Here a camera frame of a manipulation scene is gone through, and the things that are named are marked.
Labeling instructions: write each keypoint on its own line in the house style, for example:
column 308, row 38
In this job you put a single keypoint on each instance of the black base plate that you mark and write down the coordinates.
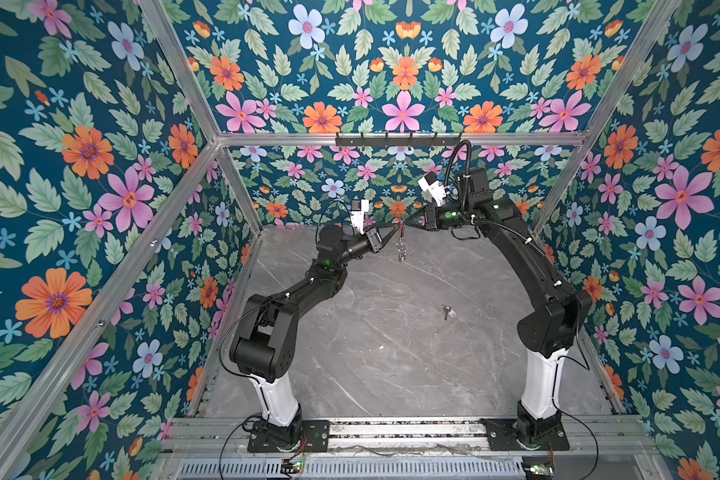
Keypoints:
column 302, row 436
column 525, row 434

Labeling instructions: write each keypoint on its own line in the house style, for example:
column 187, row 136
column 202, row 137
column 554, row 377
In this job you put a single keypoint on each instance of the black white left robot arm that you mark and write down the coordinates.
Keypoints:
column 264, row 343

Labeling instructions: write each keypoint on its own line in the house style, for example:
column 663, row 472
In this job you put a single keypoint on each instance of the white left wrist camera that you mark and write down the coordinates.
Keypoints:
column 358, row 210

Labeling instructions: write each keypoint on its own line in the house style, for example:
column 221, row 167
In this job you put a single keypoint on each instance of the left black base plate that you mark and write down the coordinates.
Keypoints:
column 302, row 436

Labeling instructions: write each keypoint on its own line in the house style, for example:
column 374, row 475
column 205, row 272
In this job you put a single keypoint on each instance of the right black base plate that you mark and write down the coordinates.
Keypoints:
column 525, row 434

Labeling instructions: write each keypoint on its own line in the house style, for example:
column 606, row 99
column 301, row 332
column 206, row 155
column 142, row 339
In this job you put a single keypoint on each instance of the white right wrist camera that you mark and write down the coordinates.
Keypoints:
column 431, row 185

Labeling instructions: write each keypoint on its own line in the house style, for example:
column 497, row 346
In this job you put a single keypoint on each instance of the red keyring with metal rings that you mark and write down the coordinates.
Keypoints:
column 400, row 242

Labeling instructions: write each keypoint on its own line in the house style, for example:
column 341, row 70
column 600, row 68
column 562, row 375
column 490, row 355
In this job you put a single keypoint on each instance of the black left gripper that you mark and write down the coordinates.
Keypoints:
column 372, row 241

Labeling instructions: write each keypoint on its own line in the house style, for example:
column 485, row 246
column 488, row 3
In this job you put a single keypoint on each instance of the black hook rack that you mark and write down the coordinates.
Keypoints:
column 383, row 140

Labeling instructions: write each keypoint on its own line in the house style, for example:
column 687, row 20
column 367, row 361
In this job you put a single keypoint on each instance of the white perforated cable duct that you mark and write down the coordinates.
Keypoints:
column 353, row 468

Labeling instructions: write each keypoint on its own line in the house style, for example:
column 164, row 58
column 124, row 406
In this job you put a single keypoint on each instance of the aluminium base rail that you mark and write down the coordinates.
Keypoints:
column 587, row 435

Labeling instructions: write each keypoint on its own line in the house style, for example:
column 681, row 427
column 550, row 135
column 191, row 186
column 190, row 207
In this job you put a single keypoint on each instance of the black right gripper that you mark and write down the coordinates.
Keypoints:
column 431, row 222

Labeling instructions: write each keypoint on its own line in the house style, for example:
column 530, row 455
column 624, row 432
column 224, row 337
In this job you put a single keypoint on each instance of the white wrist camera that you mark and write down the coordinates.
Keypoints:
column 358, row 210
column 431, row 185

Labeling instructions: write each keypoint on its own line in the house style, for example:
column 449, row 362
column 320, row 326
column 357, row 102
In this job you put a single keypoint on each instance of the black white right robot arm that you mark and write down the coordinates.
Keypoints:
column 559, row 310

